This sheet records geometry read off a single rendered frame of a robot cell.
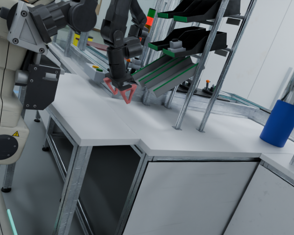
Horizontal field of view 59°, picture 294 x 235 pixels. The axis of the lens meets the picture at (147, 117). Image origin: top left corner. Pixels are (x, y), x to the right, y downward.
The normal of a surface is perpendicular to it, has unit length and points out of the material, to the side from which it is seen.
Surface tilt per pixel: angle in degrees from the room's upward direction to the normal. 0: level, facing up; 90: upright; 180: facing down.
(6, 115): 90
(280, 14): 90
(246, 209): 90
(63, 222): 90
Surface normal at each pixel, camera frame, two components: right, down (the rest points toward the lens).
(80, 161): 0.58, 0.42
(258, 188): -0.82, -0.10
